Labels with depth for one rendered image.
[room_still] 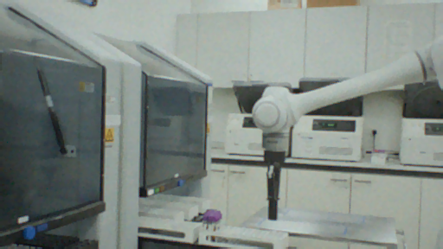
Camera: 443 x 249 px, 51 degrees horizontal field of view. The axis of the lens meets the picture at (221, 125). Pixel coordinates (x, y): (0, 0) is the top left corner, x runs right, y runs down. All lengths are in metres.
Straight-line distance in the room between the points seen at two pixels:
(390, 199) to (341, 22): 1.52
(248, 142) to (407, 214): 1.37
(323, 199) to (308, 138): 0.50
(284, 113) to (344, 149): 2.53
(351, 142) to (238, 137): 0.94
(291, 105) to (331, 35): 2.85
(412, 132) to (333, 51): 0.96
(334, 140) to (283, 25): 1.14
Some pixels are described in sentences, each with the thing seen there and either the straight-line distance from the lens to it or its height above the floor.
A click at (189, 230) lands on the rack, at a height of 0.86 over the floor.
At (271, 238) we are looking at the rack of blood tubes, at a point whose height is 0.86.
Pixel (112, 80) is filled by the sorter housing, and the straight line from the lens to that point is 1.51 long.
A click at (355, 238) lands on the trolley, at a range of 1.86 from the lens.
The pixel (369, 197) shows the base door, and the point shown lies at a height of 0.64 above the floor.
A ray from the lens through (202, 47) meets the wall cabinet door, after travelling 4.48.
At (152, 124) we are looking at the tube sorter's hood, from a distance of 1.72.
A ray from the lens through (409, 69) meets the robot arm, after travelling 1.55.
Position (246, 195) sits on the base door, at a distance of 4.05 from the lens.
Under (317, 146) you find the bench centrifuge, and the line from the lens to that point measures 3.88.
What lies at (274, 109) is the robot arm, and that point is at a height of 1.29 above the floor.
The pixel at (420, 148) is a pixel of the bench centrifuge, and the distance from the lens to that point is 3.86.
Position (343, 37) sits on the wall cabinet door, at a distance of 4.19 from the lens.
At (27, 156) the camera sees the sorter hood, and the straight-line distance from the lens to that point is 1.20.
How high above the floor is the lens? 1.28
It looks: 2 degrees down
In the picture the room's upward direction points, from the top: 2 degrees clockwise
